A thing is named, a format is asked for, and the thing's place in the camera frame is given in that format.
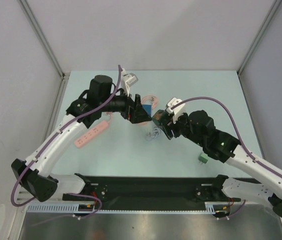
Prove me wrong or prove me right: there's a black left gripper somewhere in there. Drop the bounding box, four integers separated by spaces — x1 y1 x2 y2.
100 86 151 124

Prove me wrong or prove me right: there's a dark green cube adapter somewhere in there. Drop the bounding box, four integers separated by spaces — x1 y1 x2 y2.
152 109 168 129

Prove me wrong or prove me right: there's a round blue power strip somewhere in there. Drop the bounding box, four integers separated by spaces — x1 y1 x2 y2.
145 126 162 141

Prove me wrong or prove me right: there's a green plug adapter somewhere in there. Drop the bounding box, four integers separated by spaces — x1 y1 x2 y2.
198 152 209 164

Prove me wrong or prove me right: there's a blue cube socket adapter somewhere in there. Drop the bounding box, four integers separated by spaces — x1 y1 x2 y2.
142 104 152 117

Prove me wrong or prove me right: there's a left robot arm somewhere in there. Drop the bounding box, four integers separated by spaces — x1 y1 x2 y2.
10 69 151 207

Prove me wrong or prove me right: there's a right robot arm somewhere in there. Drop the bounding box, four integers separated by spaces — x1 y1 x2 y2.
153 110 282 218

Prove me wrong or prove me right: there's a round pink power strip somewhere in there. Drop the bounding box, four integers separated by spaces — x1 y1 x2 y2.
138 121 150 126

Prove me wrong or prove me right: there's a long pink power strip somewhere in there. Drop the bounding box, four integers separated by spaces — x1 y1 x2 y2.
74 120 111 149

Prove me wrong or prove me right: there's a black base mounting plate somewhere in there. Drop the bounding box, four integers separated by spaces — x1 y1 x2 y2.
62 175 240 212

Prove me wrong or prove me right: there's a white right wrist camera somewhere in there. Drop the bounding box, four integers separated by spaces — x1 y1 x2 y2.
166 97 186 123

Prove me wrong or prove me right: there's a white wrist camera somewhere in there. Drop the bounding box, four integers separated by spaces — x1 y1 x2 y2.
166 97 186 123
120 68 138 97

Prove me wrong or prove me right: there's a round strip pink cable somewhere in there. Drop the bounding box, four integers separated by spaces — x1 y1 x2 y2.
140 94 160 110

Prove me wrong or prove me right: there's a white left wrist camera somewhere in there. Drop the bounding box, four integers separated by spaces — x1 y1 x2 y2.
120 68 138 97

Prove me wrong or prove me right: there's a left aluminium side rail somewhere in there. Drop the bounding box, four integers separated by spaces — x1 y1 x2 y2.
42 72 70 143

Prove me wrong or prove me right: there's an aluminium front frame rail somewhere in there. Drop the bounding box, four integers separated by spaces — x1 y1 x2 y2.
15 191 33 202

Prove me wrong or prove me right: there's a left aluminium frame post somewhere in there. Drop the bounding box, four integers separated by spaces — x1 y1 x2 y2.
17 0 65 79

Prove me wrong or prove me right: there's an aluminium frame post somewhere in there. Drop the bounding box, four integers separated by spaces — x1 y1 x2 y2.
237 0 282 78
17 0 65 79

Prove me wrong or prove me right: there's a right aluminium frame post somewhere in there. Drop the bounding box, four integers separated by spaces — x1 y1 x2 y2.
237 0 282 78

